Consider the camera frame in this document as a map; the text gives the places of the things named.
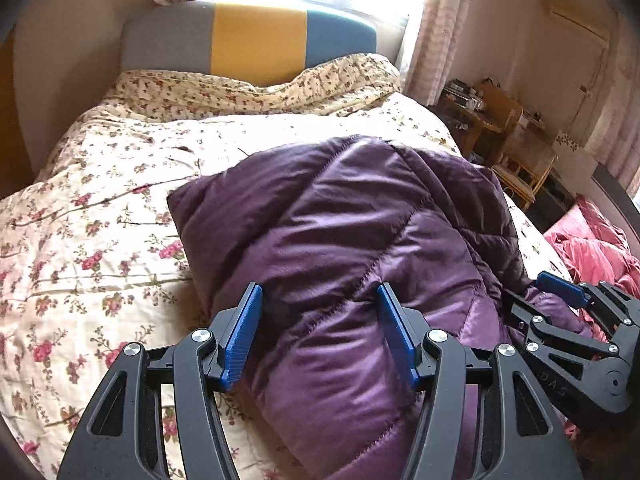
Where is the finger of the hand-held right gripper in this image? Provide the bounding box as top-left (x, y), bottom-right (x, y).
top-left (537, 270), bottom-right (640, 342)
top-left (502, 287), bottom-right (621, 405)

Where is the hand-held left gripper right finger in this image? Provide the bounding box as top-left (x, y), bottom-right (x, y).
top-left (376, 282), bottom-right (583, 480)

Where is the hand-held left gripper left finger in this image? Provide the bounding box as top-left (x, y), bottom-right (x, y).
top-left (59, 282), bottom-right (264, 480)

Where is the purple puffer jacket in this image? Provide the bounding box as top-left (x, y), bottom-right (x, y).
top-left (166, 134), bottom-right (593, 480)

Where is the pink cloth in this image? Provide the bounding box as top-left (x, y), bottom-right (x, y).
top-left (542, 195), bottom-right (640, 311)

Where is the wooden chair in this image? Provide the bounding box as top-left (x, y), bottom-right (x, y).
top-left (492, 127), bottom-right (558, 211)

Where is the wooden side table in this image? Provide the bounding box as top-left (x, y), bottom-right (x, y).
top-left (435, 80), bottom-right (523, 161)

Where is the white floral bed quilt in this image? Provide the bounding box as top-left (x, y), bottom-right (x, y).
top-left (0, 92), bottom-right (576, 480)

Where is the beige floral duvet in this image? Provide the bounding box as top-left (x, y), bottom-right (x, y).
top-left (102, 53), bottom-right (403, 121)

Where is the grey yellow blue headboard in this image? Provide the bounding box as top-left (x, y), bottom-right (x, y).
top-left (120, 1), bottom-right (377, 86)

